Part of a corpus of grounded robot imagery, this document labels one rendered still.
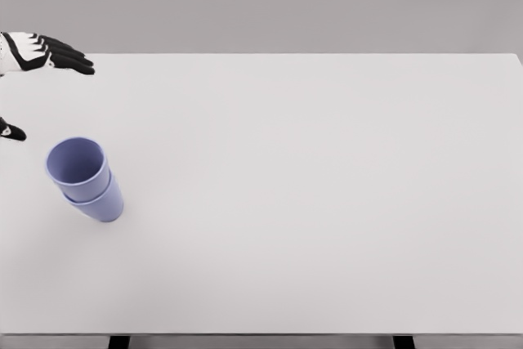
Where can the blue plastic cup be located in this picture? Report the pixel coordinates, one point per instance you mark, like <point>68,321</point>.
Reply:
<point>88,181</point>
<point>107,206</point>

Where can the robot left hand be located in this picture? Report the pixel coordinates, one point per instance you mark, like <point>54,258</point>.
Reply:
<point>12,52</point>

